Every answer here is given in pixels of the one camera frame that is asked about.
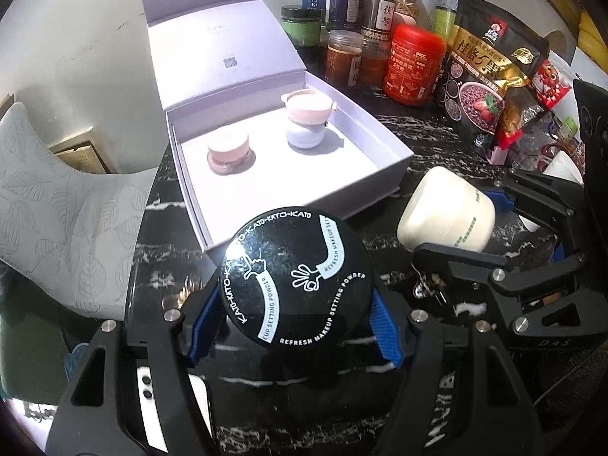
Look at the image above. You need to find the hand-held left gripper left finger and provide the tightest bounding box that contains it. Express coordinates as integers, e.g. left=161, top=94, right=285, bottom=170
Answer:
left=45, top=285, right=230, bottom=456

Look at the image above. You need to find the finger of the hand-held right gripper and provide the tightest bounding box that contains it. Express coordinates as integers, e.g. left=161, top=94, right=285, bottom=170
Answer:
left=411, top=242, right=589, bottom=339
left=474, top=168, right=589, bottom=244

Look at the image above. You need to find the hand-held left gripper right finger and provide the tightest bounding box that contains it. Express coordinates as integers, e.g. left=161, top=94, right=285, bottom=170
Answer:
left=370, top=290, right=571, bottom=456

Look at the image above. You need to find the white cream jar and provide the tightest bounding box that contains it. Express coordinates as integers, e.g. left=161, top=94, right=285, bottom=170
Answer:
left=396, top=166, right=497, bottom=252

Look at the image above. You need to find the black powder jar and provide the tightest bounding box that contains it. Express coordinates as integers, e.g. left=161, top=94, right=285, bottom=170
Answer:
left=218, top=209, right=376, bottom=348

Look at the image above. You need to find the lavender gift box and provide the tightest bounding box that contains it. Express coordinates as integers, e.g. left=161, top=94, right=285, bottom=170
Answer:
left=142, top=0, right=415, bottom=252

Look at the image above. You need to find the white tissue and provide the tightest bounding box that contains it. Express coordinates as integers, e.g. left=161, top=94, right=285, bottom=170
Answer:
left=541, top=152, right=585, bottom=184

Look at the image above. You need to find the white phone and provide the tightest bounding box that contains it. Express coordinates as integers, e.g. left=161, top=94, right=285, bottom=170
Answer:
left=135, top=365, right=213, bottom=456

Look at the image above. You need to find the black gold cereal pouch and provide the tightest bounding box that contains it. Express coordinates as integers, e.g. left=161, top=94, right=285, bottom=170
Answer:
left=434, top=0, right=552, bottom=157

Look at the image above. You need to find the red snack packet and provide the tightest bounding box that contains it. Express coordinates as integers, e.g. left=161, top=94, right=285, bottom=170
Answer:
left=494, top=59, right=573, bottom=162

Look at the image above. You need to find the red canister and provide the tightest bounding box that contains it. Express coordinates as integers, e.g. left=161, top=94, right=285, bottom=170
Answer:
left=382, top=24, right=447, bottom=108

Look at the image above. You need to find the green cushion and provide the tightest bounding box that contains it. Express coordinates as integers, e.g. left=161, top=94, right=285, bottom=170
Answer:
left=0, top=313, right=67, bottom=400

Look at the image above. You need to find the grey leaf pattern chair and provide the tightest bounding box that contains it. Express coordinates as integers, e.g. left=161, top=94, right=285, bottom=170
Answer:
left=0, top=102, right=165, bottom=324

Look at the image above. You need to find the yellow bag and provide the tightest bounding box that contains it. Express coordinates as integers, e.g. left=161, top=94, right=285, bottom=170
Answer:
left=577, top=9, right=608, bottom=77

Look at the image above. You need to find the lavender cosmetic jar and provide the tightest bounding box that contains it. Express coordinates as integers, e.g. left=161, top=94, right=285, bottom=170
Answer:
left=286, top=121, right=331, bottom=155

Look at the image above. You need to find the amber jar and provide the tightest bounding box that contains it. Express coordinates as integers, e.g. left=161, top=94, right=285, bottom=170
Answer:
left=358, top=38, right=395, bottom=91

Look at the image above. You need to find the green tin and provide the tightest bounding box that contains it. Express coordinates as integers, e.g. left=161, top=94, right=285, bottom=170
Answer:
left=430, top=5, right=459, bottom=46

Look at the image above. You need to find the pink cosmetic jar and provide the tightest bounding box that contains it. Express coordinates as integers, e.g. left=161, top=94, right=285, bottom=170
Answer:
left=206, top=126, right=257, bottom=176

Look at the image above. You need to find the pink pot shaped jar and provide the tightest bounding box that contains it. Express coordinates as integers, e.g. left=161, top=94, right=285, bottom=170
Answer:
left=281, top=88, right=337, bottom=127

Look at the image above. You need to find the orange brown jar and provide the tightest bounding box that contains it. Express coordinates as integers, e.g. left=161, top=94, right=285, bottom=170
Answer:
left=325, top=29, right=364, bottom=87

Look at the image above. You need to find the clear spice jar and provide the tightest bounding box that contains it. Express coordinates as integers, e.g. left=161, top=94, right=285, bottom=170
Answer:
left=395, top=0, right=426, bottom=27

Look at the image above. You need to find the gold framed panel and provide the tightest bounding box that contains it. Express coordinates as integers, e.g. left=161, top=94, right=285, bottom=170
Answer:
left=47, top=139, right=112, bottom=174

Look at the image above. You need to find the brown seed jar white label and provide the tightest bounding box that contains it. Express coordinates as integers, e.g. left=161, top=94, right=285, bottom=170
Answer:
left=362, top=0, right=400, bottom=46

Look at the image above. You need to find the dark purple jar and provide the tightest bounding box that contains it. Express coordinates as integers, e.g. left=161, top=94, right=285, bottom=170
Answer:
left=327, top=0, right=364, bottom=32

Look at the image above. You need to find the green jar black lid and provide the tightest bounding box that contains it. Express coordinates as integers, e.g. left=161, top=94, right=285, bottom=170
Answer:
left=280, top=5, right=324, bottom=51

